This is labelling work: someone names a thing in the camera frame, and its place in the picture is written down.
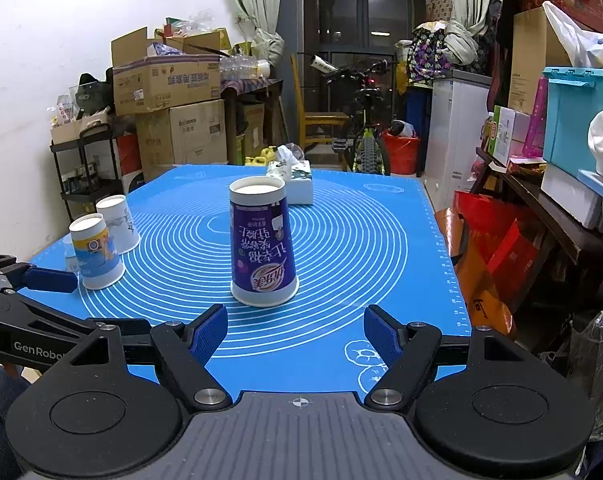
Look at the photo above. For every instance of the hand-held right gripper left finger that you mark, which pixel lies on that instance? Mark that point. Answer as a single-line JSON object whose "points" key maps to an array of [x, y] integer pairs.
{"points": [[209, 334]]}

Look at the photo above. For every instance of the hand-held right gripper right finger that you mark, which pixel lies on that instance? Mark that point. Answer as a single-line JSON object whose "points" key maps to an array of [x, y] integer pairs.
{"points": [[381, 335]]}

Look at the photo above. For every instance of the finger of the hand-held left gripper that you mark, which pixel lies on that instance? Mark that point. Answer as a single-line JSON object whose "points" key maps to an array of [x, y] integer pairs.
{"points": [[51, 280]]}

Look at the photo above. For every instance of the purple paper cup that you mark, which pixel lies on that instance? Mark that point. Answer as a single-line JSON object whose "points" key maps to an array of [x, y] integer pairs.
{"points": [[261, 240]]}

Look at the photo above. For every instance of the small clear cup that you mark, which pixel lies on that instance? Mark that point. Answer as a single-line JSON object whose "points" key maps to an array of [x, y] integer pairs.
{"points": [[71, 260]]}

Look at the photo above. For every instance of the blue cartoon paper cup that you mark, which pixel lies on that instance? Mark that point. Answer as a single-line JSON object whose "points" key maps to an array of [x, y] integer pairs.
{"points": [[98, 260]]}

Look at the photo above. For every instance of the white paper cup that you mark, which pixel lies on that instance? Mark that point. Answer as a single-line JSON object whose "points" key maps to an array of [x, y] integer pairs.
{"points": [[122, 225]]}

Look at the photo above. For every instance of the blue silicone mat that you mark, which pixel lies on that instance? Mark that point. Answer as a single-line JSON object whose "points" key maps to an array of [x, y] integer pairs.
{"points": [[361, 260]]}

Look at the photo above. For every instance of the black metal rack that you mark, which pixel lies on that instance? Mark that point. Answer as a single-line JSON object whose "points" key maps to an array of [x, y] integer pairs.
{"points": [[83, 180]]}

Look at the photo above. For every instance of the orange paper bag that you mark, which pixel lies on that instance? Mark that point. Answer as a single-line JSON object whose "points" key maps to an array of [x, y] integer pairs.
{"points": [[474, 280]]}

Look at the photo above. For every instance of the red and white box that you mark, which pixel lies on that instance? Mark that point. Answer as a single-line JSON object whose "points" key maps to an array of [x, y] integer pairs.
{"points": [[130, 160]]}

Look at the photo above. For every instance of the red paper bag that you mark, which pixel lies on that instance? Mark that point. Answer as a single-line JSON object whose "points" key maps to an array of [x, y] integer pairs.
{"points": [[506, 250]]}

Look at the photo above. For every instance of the shallow cardboard tray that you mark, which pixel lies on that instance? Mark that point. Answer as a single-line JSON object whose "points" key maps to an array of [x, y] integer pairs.
{"points": [[78, 129]]}

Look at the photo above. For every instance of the white tissue box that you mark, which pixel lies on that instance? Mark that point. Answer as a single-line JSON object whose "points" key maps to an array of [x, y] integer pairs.
{"points": [[300, 186]]}

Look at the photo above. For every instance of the red plastic bucket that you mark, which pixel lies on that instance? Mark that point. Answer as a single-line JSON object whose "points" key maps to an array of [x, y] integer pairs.
{"points": [[402, 152]]}

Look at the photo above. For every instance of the yellow plastic jugs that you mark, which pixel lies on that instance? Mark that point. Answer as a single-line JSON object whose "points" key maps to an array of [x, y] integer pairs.
{"points": [[261, 157]]}

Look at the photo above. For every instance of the dark wooden shelf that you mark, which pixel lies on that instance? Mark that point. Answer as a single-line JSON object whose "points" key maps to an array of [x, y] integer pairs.
{"points": [[546, 230]]}

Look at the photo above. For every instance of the large plain cardboard box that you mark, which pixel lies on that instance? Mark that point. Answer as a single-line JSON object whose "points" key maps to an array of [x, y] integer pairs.
{"points": [[186, 132]]}

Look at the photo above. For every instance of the black and green bicycle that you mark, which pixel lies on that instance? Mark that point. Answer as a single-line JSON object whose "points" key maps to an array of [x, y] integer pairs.
{"points": [[366, 125]]}

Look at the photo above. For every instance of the white chest freezer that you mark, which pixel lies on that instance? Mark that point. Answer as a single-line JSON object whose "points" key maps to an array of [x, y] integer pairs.
{"points": [[456, 135]]}

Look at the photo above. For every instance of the dark plastic bag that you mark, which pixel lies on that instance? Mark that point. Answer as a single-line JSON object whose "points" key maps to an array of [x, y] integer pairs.
{"points": [[599, 360]]}

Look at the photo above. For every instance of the wooden chair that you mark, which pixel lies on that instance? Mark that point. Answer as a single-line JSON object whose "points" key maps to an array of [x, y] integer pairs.
{"points": [[321, 120]]}

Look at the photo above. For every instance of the open printed cardboard box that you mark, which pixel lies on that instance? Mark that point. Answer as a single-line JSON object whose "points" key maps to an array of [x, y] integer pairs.
{"points": [[161, 82]]}

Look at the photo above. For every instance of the white foam box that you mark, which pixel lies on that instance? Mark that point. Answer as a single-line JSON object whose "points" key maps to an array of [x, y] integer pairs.
{"points": [[569, 195]]}

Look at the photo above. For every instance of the green and white carton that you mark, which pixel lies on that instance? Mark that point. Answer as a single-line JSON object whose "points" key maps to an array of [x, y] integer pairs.
{"points": [[506, 132]]}

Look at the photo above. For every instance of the dark wooden side table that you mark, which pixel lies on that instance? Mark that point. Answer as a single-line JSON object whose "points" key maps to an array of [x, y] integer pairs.
{"points": [[251, 90]]}

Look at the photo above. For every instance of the pink package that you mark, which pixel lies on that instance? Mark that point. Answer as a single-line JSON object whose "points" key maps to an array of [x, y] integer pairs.
{"points": [[537, 120]]}

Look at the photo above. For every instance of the pack of plastic bottles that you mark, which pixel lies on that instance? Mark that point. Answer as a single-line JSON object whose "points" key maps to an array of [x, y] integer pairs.
{"points": [[244, 66]]}

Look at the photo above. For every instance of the floral cloth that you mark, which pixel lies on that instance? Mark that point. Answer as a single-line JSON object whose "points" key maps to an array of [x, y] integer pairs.
{"points": [[429, 52]]}

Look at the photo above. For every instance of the teal plastic storage box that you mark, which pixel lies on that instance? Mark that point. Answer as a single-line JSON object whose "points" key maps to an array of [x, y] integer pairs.
{"points": [[571, 115]]}

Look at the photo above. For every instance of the tall brown cardboard box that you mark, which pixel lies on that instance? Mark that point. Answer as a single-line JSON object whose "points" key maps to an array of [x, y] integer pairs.
{"points": [[529, 60]]}

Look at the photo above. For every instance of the pale patterned curtain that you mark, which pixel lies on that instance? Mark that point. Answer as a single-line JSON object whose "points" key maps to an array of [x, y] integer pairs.
{"points": [[254, 5], [469, 5]]}

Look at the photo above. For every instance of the white plastic bag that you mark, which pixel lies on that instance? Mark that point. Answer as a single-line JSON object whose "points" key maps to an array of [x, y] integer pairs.
{"points": [[569, 40]]}

